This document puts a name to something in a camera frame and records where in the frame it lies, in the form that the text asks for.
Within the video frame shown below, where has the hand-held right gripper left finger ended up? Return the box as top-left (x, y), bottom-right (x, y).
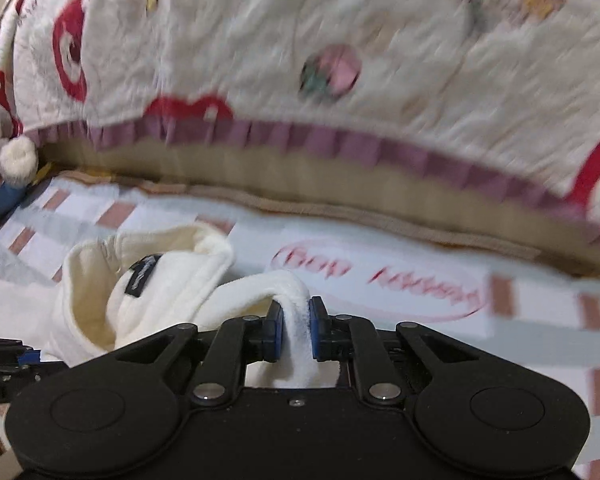
top-left (114, 303), bottom-right (286, 408)

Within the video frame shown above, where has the grey rabbit plush toy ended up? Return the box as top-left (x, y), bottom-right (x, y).
top-left (0, 77), bottom-right (39, 233)

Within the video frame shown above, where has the white fleece zip jacket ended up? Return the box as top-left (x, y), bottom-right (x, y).
top-left (0, 225), bottom-right (352, 392)

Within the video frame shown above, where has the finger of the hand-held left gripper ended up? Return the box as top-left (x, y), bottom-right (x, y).
top-left (0, 337), bottom-right (42, 366)

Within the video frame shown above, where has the printed quilted bedspread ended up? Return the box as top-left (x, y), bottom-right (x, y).
top-left (0, 0), bottom-right (600, 261)

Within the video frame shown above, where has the beige bed base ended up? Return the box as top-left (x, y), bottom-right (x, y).
top-left (37, 135), bottom-right (600, 281)

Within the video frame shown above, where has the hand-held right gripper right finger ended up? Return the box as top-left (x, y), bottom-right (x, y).
top-left (308, 296), bottom-right (482, 407)

